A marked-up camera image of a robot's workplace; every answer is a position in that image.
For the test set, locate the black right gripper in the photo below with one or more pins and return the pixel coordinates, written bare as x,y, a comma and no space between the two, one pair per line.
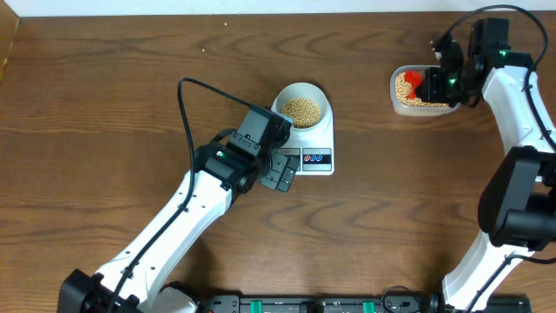
429,88

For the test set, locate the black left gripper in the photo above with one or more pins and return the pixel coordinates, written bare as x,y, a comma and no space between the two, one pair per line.
274,179

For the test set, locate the red plastic measuring scoop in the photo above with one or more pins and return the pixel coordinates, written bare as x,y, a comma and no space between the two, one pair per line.
415,79

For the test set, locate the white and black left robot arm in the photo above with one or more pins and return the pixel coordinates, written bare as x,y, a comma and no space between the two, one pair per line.
223,169

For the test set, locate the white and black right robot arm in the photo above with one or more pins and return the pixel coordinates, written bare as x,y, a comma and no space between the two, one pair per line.
516,211

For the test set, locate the white digital kitchen scale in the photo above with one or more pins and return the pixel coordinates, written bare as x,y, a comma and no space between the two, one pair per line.
314,149

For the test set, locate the white round bowl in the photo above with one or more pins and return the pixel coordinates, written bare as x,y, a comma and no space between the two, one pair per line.
306,104

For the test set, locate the clear plastic container of soybeans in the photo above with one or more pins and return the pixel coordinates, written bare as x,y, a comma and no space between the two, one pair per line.
399,90

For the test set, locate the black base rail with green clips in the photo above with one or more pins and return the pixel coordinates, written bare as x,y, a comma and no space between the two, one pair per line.
396,299

